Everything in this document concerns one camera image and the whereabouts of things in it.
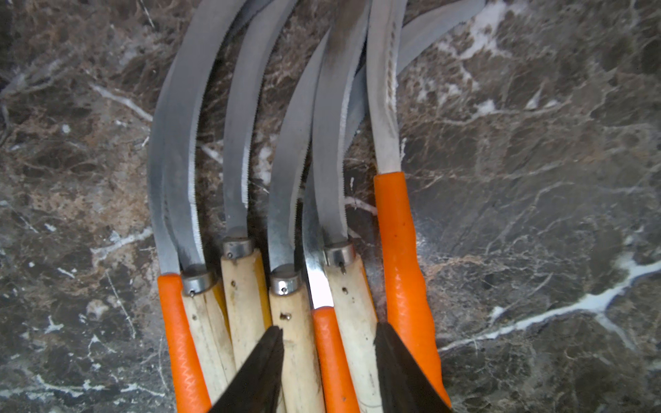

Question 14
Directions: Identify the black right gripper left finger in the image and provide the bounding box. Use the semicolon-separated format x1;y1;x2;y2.
208;325;284;413

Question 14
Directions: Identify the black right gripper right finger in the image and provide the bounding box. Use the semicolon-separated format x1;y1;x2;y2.
375;322;452;412

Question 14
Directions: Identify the orange handled sickle leftmost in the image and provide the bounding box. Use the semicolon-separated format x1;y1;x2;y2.
147;65;211;412

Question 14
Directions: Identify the orange handled sickle rightmost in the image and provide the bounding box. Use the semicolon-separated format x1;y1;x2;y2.
366;1;452;409

